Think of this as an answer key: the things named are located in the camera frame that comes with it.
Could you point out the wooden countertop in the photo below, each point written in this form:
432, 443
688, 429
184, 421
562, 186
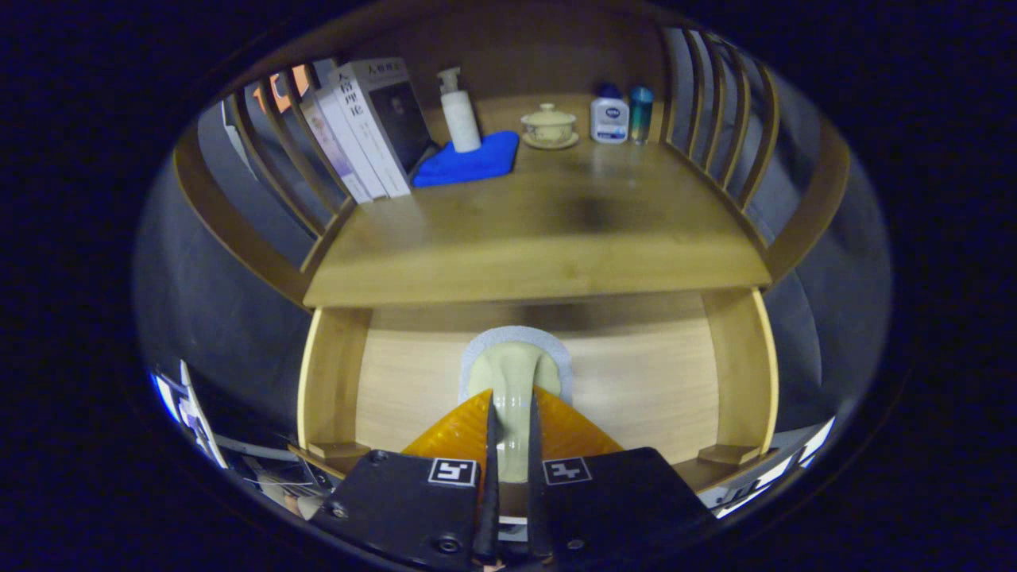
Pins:
556, 238

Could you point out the white lotion bottle blue cap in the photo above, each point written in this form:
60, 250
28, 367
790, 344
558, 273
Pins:
609, 119

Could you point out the thin white book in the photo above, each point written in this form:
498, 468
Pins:
357, 147

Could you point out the blue cloth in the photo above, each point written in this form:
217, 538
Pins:
469, 167

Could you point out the white equipment with blue screen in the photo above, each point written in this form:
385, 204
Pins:
191, 413

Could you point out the teal bottle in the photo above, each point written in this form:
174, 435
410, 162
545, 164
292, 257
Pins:
641, 115

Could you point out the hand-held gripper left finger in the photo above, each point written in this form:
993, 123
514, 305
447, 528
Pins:
489, 477

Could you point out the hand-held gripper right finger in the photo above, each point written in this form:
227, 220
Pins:
536, 508

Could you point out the white pump bottle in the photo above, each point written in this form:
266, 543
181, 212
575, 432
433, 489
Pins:
461, 119

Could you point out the lavender book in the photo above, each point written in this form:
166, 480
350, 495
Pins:
338, 155

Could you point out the black backdrop cloth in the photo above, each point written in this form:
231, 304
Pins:
206, 318

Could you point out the wooden drawer with black knob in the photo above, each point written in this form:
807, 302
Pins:
636, 381

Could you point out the white book with dark cover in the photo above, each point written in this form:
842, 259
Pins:
389, 111

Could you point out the beige lidded teacup with saucer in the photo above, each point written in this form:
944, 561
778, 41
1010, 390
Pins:
548, 127

